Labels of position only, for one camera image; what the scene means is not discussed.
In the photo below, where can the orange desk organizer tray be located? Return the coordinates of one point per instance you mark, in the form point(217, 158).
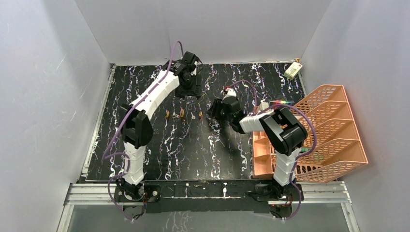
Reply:
point(262, 157)

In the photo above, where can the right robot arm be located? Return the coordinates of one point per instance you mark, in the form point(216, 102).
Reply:
point(276, 189)

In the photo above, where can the colored marker pack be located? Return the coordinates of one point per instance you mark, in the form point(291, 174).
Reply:
point(280, 102)

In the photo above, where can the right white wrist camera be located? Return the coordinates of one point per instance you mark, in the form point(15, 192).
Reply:
point(229, 92)

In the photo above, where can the white box in corner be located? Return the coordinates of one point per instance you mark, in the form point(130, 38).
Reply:
point(293, 70)

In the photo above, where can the orange mesh file rack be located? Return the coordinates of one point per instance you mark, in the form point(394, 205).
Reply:
point(339, 148)

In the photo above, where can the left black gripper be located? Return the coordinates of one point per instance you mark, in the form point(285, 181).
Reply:
point(188, 91)

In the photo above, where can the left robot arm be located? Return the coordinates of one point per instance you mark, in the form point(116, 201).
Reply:
point(136, 131)

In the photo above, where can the silver key pair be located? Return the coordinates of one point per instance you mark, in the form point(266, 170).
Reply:
point(175, 116)

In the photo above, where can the white red eraser box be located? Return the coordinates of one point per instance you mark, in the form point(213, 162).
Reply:
point(263, 105)

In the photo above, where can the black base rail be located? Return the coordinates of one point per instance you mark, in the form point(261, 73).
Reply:
point(160, 196)

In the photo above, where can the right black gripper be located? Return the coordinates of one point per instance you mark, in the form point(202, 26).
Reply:
point(217, 104)

